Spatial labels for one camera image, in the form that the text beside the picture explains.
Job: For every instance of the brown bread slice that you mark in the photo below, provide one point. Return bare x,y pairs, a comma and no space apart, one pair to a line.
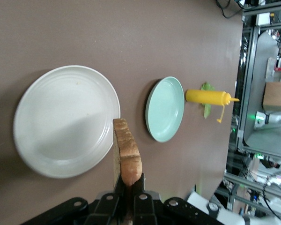
128,152

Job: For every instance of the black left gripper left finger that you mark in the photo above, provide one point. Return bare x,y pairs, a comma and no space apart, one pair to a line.
107,208

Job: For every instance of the beige plate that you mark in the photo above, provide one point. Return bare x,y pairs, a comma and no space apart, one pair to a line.
65,122

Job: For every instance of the green lettuce leaf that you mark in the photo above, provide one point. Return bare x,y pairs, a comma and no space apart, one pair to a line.
207,111

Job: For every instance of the mint green plate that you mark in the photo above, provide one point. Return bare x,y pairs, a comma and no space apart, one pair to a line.
165,110

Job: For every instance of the aluminium frame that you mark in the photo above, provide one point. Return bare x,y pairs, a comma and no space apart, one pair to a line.
249,70

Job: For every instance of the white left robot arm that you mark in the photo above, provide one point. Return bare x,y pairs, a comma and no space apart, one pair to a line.
220,213

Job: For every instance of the yellow mustard squeeze bottle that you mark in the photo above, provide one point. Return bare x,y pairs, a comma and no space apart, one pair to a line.
206,97

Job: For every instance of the grey metal panel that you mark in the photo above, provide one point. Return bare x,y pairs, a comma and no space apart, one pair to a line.
260,70

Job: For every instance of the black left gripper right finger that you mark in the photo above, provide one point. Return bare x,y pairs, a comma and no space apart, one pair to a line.
144,208

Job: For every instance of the brown cardboard box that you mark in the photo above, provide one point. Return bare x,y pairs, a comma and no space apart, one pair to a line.
277,96

